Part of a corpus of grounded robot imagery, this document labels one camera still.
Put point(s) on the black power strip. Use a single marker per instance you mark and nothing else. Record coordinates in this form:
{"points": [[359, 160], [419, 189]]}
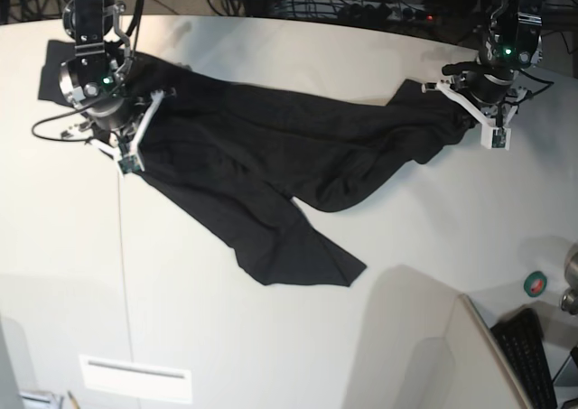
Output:
{"points": [[369, 13]]}

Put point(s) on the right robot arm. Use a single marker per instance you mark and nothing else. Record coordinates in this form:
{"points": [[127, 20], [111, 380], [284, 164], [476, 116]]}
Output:
{"points": [[94, 81]]}

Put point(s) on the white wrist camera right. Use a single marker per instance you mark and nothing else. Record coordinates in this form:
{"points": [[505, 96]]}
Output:
{"points": [[129, 164]]}

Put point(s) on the silver metal cylinder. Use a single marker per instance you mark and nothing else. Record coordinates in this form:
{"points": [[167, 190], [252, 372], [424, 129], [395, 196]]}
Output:
{"points": [[568, 300]]}

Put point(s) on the black keyboard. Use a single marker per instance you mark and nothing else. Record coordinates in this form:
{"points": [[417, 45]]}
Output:
{"points": [[521, 340]]}

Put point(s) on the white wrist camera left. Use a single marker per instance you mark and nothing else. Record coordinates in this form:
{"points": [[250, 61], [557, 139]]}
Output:
{"points": [[495, 138]]}

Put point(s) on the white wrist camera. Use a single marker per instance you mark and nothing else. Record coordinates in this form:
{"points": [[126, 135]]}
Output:
{"points": [[129, 164], [495, 138]]}

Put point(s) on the white cable slot cover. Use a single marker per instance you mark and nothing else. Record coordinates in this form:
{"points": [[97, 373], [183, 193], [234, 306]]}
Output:
{"points": [[165, 384]]}

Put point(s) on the yellow pencil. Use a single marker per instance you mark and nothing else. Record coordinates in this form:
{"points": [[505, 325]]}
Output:
{"points": [[73, 400]]}

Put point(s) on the beige partition panel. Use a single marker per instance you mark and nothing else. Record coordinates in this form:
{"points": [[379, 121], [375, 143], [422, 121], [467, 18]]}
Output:
{"points": [[482, 377]]}

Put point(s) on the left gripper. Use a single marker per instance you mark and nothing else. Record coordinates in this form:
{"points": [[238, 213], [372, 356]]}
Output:
{"points": [[480, 89]]}

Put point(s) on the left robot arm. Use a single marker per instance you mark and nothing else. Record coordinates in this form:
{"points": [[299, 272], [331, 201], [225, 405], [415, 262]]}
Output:
{"points": [[510, 44]]}

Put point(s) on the black t-shirt with colourful print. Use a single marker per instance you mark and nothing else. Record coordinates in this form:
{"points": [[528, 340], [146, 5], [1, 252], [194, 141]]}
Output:
{"points": [[240, 159]]}

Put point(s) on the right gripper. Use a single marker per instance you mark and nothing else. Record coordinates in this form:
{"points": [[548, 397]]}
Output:
{"points": [[125, 118]]}

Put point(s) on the green tape roll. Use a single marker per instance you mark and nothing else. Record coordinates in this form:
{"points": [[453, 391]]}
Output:
{"points": [[535, 284]]}

